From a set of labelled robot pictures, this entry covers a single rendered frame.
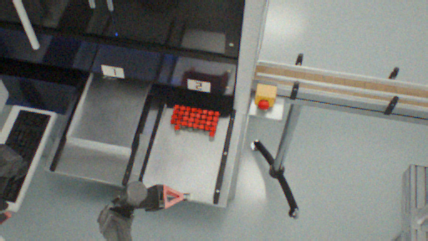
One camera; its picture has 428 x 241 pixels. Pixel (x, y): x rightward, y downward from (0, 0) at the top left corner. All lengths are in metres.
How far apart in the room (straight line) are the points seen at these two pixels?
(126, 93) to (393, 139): 1.67
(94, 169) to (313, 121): 1.57
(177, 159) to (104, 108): 0.38
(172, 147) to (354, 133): 1.44
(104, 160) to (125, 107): 0.25
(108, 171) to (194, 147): 0.34
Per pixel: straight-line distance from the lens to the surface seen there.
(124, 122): 2.04
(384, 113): 2.15
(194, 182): 1.90
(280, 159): 2.64
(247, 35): 1.69
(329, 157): 3.03
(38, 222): 2.91
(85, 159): 1.99
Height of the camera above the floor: 2.61
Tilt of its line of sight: 59 degrees down
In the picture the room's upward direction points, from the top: 6 degrees counter-clockwise
